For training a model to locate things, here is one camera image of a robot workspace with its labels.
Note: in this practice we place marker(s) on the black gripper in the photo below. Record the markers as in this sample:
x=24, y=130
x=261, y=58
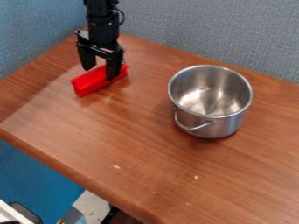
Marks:
x=97, y=42

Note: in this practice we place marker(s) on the red plastic block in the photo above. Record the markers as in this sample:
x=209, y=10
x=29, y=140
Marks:
x=93, y=80

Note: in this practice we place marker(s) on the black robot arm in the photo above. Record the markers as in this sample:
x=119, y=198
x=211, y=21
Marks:
x=103, y=8

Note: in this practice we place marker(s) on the stainless steel pot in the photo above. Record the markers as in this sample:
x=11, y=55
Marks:
x=211, y=97

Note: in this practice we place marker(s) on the white grey object under table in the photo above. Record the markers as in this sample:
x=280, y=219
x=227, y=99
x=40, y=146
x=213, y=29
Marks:
x=88, y=210

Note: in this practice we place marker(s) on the black white object bottom left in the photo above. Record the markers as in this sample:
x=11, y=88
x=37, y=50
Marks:
x=13, y=213

